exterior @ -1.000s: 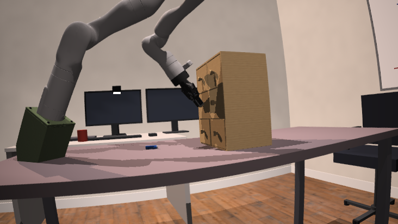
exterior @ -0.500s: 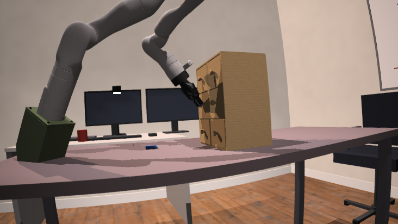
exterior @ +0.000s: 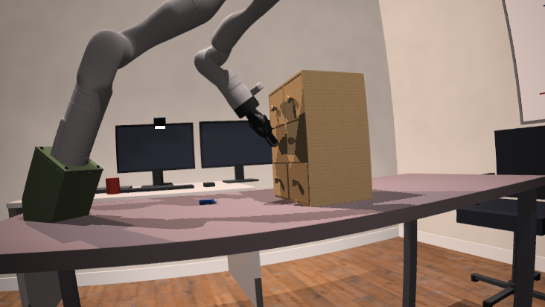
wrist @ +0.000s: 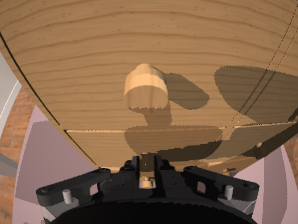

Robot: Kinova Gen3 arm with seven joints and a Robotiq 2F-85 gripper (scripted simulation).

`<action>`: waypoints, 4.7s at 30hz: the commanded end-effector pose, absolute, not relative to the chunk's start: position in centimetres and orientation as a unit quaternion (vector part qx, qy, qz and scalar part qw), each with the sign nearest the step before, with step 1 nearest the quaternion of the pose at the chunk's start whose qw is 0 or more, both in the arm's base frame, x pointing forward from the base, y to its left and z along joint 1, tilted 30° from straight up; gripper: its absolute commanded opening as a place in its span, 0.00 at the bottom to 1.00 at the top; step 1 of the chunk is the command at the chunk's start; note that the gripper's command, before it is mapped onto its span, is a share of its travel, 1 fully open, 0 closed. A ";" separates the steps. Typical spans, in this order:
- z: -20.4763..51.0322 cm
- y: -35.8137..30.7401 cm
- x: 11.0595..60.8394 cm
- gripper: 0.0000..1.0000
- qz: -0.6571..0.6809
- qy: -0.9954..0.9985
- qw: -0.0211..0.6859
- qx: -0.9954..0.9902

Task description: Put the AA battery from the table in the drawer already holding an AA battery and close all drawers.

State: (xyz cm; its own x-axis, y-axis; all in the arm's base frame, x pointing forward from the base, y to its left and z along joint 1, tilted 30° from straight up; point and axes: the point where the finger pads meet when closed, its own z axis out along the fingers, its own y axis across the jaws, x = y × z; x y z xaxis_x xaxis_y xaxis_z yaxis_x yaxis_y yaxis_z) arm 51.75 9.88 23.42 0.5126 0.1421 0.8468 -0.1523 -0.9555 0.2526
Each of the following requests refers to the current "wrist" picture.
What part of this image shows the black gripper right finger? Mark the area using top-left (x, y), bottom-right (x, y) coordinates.
top-left (154, 155), bottom-right (260, 218)

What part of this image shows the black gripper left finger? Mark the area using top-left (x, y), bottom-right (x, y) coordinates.
top-left (36, 156), bottom-right (140, 224)

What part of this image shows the small brown chest of drawers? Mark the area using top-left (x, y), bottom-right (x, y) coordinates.
top-left (0, 5), bottom-right (298, 169)

